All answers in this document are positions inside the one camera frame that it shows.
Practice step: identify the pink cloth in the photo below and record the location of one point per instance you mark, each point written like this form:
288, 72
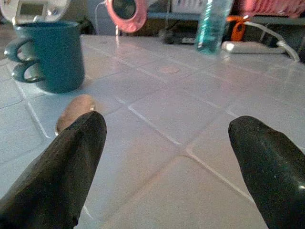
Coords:
271, 7

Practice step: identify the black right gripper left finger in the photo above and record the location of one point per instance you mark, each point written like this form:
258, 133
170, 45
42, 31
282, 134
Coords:
54, 171

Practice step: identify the clear blue plastic water bottle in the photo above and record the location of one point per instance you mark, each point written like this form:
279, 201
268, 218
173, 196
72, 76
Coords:
212, 25

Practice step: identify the orange plastic clip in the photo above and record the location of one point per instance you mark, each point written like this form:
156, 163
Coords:
237, 27

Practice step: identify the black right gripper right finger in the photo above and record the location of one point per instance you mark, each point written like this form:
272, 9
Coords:
269, 167

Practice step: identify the white electronic device with screen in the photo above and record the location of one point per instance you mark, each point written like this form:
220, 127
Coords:
31, 10

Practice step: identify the silver metal spoon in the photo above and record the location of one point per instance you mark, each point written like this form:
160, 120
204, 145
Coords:
75, 111

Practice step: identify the white power strip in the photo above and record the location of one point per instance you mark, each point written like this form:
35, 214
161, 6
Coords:
250, 47

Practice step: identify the teal ceramic mug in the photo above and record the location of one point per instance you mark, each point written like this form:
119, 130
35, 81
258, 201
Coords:
52, 56

